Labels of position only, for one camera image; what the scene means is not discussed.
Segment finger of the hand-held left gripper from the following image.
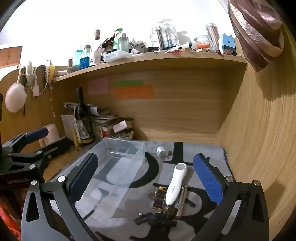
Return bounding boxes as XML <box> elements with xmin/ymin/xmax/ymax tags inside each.
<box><xmin>8</xmin><ymin>137</ymin><xmax>72</xmax><ymax>172</ymax></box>
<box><xmin>3</xmin><ymin>127</ymin><xmax>49</xmax><ymax>151</ymax></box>

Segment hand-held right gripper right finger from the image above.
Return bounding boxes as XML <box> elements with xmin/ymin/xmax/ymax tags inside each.
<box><xmin>193</xmin><ymin>153</ymin><xmax>270</xmax><ymax>241</ymax></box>

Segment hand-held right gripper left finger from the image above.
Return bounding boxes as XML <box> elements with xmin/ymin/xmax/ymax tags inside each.
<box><xmin>21</xmin><ymin>152</ymin><xmax>102</xmax><ymax>241</ymax></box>

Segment white electric trimmer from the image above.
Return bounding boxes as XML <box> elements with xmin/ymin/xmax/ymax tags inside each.
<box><xmin>164</xmin><ymin>163</ymin><xmax>188</xmax><ymax>206</ymax></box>

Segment silver metal key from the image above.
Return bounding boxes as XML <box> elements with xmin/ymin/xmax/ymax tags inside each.
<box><xmin>176</xmin><ymin>185</ymin><xmax>189</xmax><ymax>219</ymax></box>

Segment clear plastic box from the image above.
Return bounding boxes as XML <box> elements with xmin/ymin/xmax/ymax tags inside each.
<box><xmin>50</xmin><ymin>137</ymin><xmax>146</xmax><ymax>219</ymax></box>

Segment amber lighter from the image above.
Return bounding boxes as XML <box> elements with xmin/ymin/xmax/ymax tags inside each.
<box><xmin>151</xmin><ymin>186</ymin><xmax>167</xmax><ymax>211</ymax></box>

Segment black clip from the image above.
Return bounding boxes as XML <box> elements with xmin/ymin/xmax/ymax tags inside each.
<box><xmin>135</xmin><ymin>212</ymin><xmax>177</xmax><ymax>229</ymax></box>

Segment beige mug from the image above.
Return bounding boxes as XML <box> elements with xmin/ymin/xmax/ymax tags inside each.
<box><xmin>39</xmin><ymin>124</ymin><xmax>58</xmax><ymax>147</ymax></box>

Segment white paper card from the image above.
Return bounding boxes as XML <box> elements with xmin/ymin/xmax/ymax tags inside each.
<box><xmin>61</xmin><ymin>115</ymin><xmax>78</xmax><ymax>139</ymax></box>

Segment dark wine bottle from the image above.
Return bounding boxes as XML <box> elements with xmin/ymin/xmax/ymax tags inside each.
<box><xmin>75</xmin><ymin>87</ymin><xmax>96</xmax><ymax>146</ymax></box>

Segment white bath puff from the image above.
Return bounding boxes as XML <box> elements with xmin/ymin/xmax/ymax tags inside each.
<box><xmin>5</xmin><ymin>82</ymin><xmax>26</xmax><ymax>113</ymax></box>

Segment red cloth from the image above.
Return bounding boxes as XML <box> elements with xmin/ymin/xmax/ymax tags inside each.
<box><xmin>0</xmin><ymin>197</ymin><xmax>22</xmax><ymax>241</ymax></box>

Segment grey printed mat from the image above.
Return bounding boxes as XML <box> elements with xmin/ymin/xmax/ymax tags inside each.
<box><xmin>50</xmin><ymin>140</ymin><xmax>234</xmax><ymax>241</ymax></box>

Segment stack of books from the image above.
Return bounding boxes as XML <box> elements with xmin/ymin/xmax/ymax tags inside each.
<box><xmin>91</xmin><ymin>105</ymin><xmax>121</xmax><ymax>139</ymax></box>

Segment white charger plug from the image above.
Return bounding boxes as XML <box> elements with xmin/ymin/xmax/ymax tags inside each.
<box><xmin>157</xmin><ymin>146</ymin><xmax>173</xmax><ymax>159</ymax></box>

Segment bowl of small items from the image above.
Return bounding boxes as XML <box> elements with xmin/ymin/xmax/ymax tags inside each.
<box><xmin>112</xmin><ymin>131</ymin><xmax>134</xmax><ymax>141</ymax></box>

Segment small white cardboard box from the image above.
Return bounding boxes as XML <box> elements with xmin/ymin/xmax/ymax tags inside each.
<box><xmin>112</xmin><ymin>120</ymin><xmax>133</xmax><ymax>133</ymax></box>

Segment pink sticky note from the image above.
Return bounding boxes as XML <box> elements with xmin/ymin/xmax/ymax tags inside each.
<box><xmin>88</xmin><ymin>77</ymin><xmax>109</xmax><ymax>95</ymax></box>

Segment teal cup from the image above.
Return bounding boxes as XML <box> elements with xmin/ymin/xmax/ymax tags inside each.
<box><xmin>74</xmin><ymin>50</ymin><xmax>83</xmax><ymax>67</ymax></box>

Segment blue glass bottle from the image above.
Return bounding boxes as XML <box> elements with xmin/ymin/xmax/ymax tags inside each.
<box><xmin>80</xmin><ymin>45</ymin><xmax>91</xmax><ymax>69</ymax></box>

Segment orange sticky note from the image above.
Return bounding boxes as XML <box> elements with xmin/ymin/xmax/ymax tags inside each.
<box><xmin>113</xmin><ymin>85</ymin><xmax>155</xmax><ymax>100</ymax></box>

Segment green sticky note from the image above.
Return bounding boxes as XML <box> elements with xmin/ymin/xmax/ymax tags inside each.
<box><xmin>116</xmin><ymin>79</ymin><xmax>144</xmax><ymax>87</ymax></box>

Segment white lidded storage box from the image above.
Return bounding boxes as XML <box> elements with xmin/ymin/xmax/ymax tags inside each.
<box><xmin>104</xmin><ymin>50</ymin><xmax>132</xmax><ymax>63</ymax></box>

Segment dark capped bottle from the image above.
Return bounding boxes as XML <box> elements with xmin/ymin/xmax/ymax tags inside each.
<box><xmin>93</xmin><ymin>30</ymin><xmax>104</xmax><ymax>63</ymax></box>

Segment green pump bottle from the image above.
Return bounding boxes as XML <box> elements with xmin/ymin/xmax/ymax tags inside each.
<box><xmin>113</xmin><ymin>28</ymin><xmax>129</xmax><ymax>52</ymax></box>

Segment wooden shelf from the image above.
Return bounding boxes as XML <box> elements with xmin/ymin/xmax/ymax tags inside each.
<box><xmin>51</xmin><ymin>54</ymin><xmax>248</xmax><ymax>84</ymax></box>

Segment clear jar orange contents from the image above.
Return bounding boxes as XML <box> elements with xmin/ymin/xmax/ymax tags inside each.
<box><xmin>194</xmin><ymin>35</ymin><xmax>211</xmax><ymax>49</ymax></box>

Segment blue box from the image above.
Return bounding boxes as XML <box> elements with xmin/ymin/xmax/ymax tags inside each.
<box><xmin>221</xmin><ymin>32</ymin><xmax>237</xmax><ymax>55</ymax></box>

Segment tall clear jar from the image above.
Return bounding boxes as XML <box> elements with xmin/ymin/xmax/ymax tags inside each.
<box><xmin>205</xmin><ymin>23</ymin><xmax>220</xmax><ymax>50</ymax></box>

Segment clear tool package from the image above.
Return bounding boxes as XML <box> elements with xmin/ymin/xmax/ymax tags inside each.
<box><xmin>150</xmin><ymin>20</ymin><xmax>179</xmax><ymax>49</ymax></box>

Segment brown hanging bag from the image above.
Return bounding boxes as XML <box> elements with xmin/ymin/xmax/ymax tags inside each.
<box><xmin>228</xmin><ymin>0</ymin><xmax>285</xmax><ymax>72</ymax></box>

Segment white hanging cable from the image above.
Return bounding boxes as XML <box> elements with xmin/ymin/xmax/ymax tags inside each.
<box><xmin>20</xmin><ymin>66</ymin><xmax>48</xmax><ymax>97</ymax></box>

